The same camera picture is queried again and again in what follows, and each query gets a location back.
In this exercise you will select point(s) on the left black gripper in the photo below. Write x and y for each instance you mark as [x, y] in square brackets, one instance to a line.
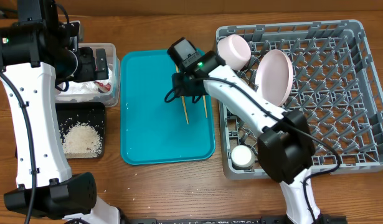
[89, 72]

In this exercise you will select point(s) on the teal serving tray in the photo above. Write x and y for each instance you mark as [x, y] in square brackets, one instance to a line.
[155, 132]

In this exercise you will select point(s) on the pile of white rice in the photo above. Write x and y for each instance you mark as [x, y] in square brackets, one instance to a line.
[82, 138]

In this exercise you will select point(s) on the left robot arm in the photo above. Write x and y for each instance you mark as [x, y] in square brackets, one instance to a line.
[37, 54]

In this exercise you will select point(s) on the wooden chopstick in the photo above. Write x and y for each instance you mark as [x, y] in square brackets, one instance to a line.
[205, 105]
[183, 102]

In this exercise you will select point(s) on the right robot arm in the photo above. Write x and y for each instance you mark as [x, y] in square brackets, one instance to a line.
[285, 145]

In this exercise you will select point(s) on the white cup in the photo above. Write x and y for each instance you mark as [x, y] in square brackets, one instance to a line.
[242, 157]

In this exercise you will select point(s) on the large white plate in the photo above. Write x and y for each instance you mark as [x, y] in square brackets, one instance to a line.
[274, 77]

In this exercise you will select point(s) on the clear plastic bin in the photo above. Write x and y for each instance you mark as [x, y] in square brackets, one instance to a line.
[108, 99]

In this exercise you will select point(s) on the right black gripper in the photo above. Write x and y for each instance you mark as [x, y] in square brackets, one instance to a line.
[179, 91]

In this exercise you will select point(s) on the white paper wrapper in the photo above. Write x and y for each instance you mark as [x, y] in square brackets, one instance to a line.
[99, 86]

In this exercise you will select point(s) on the black rectangular tray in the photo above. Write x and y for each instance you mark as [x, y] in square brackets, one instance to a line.
[85, 110]

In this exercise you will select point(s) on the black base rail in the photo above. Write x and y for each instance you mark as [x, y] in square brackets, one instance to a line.
[261, 220]

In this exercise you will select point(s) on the pink bowl with rice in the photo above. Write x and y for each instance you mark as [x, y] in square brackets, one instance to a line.
[235, 51]

